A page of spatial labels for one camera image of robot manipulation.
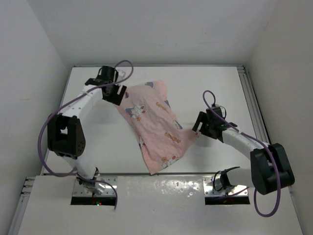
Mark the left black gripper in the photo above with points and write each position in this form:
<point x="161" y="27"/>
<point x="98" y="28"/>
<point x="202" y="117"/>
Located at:
<point x="116" y="98"/>

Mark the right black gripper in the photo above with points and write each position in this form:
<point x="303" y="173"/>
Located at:
<point x="203" y="125"/>

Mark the pink cartoon pillowcase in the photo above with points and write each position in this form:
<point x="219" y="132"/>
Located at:
<point x="160" y="136"/>

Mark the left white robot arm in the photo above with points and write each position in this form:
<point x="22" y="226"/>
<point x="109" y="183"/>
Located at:
<point x="65" y="135"/>

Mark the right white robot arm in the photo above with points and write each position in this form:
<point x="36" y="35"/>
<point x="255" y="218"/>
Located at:
<point x="269" y="164"/>

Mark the white front cover board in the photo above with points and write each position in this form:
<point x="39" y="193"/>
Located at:
<point x="148" y="206"/>

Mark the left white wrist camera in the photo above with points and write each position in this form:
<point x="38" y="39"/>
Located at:
<point x="121" y="74"/>

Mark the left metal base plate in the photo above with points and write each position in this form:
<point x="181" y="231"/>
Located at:
<point x="103" y="189"/>

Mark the left aluminium frame rail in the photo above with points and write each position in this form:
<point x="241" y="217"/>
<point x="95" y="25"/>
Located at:
<point x="21" y="206"/>

